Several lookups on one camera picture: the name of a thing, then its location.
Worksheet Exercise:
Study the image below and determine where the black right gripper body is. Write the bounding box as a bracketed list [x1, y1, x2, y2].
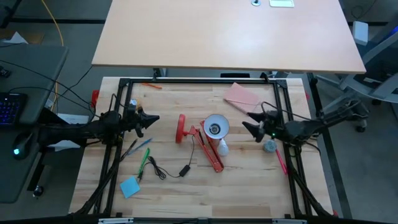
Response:
[262, 111, 289, 141]

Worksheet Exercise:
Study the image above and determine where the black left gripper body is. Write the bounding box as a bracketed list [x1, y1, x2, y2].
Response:
[123, 107, 144, 135]

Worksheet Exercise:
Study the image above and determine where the red desk lamp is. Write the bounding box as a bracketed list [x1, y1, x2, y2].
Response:
[175, 113, 231, 174]

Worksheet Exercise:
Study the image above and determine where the blue pen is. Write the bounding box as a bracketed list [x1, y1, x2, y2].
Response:
[127, 138, 153, 156]

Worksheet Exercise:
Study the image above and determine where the black pen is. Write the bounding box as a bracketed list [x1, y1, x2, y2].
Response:
[119, 139, 138, 162]

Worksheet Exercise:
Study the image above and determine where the pink notebook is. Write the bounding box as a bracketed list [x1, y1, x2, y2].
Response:
[223, 82, 262, 114]

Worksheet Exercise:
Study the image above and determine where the green pen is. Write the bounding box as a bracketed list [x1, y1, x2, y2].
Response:
[136, 147, 151, 182]

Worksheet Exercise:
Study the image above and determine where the orange pen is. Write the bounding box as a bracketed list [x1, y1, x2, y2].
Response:
[140, 82, 163, 90]

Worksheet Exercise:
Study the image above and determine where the red pen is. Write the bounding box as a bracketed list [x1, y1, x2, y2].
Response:
[275, 148, 289, 175]

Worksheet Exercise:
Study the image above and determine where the red clamp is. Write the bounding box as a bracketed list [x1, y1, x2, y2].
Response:
[91, 89, 101, 108]

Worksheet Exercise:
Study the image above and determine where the blue sticky note pad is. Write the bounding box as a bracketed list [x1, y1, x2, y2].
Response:
[119, 176, 141, 199]

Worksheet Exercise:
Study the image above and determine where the white printed paper sheet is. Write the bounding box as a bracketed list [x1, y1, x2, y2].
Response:
[46, 113, 91, 152]

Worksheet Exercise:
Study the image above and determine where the large beige table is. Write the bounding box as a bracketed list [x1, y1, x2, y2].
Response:
[91, 0, 367, 75]

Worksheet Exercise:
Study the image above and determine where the grey office chair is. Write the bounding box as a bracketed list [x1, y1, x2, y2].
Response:
[317, 24, 398, 133]

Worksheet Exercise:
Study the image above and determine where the black computer mouse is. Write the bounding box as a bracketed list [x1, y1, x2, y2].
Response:
[11, 132, 34, 161]

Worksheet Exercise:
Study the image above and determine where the white rectangular table outlet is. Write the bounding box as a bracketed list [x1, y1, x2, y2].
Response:
[269, 0, 295, 8]

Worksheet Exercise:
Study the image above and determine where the grey desk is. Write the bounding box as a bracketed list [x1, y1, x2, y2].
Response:
[0, 43, 70, 205]

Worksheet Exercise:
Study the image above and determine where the backlit black keyboard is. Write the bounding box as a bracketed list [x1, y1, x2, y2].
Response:
[0, 92, 27, 126]

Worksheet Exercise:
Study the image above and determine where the white box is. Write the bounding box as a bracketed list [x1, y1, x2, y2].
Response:
[352, 21, 369, 47]

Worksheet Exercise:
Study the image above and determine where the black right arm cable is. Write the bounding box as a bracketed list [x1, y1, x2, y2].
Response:
[260, 101, 312, 121]

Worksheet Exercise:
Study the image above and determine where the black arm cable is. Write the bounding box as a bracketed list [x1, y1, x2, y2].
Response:
[260, 101, 312, 121]
[108, 92, 126, 113]

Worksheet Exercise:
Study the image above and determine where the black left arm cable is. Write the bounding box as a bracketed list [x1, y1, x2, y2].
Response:
[108, 92, 126, 113]

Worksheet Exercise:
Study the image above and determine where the black lamp power cable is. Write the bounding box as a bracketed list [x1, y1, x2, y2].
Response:
[146, 135, 196, 182]

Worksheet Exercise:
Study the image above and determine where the black aluminium table frame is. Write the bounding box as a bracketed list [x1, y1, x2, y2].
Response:
[73, 73, 335, 219]

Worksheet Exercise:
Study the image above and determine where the yellow cable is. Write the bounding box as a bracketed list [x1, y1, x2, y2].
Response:
[40, 0, 65, 113]

